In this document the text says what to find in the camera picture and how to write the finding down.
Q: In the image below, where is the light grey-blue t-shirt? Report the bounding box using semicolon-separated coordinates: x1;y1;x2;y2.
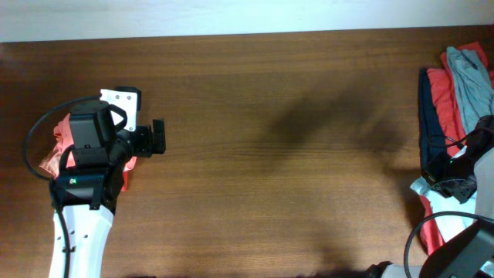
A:
446;46;493;134

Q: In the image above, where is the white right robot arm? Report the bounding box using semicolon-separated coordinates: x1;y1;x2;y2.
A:
364;115;493;278

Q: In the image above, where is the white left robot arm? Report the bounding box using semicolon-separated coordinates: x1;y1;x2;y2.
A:
49;100;166;277

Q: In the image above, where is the navy blue garment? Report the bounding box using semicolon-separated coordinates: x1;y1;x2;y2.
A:
418;68;446;171

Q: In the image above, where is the folded red shirt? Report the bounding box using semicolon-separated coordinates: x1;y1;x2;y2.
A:
120;171;128;192

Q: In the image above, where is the white garment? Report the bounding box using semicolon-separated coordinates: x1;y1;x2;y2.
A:
409;145;479;244

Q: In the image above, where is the orange-red crumpled garment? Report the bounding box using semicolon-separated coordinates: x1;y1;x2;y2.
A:
419;195;445;255

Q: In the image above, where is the folded pink shirt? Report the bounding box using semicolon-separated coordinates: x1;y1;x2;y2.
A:
39;114;74;178

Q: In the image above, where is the red printed t-shirt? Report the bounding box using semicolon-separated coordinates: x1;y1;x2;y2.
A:
427;42;493;143

